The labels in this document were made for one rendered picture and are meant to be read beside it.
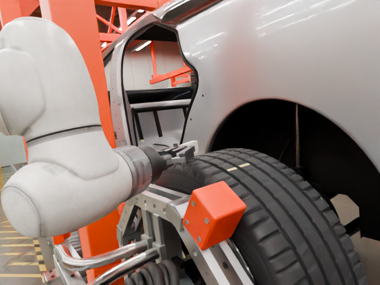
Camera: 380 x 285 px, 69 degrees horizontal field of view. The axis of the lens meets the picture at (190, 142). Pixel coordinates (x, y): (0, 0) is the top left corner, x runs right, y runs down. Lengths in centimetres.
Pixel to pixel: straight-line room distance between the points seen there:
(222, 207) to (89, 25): 88
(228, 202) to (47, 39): 36
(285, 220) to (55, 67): 47
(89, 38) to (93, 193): 84
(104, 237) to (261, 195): 74
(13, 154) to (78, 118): 1319
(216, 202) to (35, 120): 30
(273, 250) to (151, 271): 21
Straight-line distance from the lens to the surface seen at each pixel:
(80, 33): 114
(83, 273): 81
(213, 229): 48
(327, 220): 66
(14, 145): 1357
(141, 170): 46
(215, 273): 52
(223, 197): 49
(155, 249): 65
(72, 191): 36
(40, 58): 40
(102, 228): 116
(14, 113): 39
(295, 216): 60
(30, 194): 36
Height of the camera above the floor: 130
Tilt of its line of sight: 6 degrees down
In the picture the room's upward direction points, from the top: 7 degrees counter-clockwise
